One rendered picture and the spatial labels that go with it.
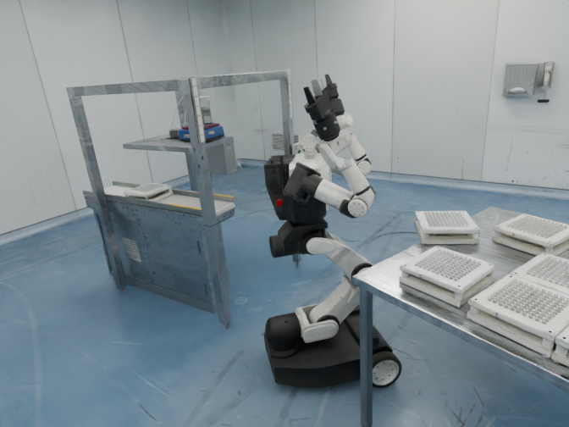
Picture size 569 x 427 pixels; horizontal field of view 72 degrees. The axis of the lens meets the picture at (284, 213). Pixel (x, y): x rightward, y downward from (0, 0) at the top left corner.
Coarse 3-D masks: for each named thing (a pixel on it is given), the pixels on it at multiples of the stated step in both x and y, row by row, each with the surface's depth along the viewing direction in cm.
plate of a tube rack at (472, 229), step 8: (416, 216) 195; (424, 216) 192; (432, 216) 192; (464, 216) 188; (424, 224) 183; (432, 224) 183; (472, 224) 179; (424, 232) 178; (432, 232) 177; (440, 232) 176; (448, 232) 176; (456, 232) 175; (464, 232) 174; (472, 232) 174
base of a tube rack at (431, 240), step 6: (414, 222) 201; (420, 234) 184; (432, 234) 183; (444, 234) 182; (468, 234) 180; (420, 240) 183; (426, 240) 179; (432, 240) 178; (438, 240) 178; (444, 240) 177; (450, 240) 177; (456, 240) 176; (462, 240) 176; (468, 240) 175; (474, 240) 175
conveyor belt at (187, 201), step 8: (112, 192) 312; (120, 192) 310; (160, 200) 283; (168, 200) 281; (176, 200) 280; (184, 200) 278; (192, 200) 277; (216, 200) 273; (216, 208) 256; (224, 208) 257; (232, 208) 263; (216, 216) 250
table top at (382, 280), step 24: (480, 216) 205; (504, 216) 203; (480, 240) 179; (384, 264) 165; (504, 264) 157; (384, 288) 148; (408, 288) 146; (432, 312) 132; (456, 312) 131; (480, 336) 118; (504, 336) 118; (528, 360) 108; (552, 360) 107; (552, 384) 104
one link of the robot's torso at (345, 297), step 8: (344, 280) 220; (336, 288) 221; (344, 288) 216; (352, 288) 210; (336, 296) 216; (344, 296) 212; (352, 296) 209; (320, 304) 221; (328, 304) 217; (336, 304) 212; (344, 304) 214; (352, 304) 214; (312, 312) 220; (320, 312) 216; (328, 312) 213; (336, 312) 214; (344, 312) 215; (312, 320) 217; (320, 320) 212; (336, 320) 214
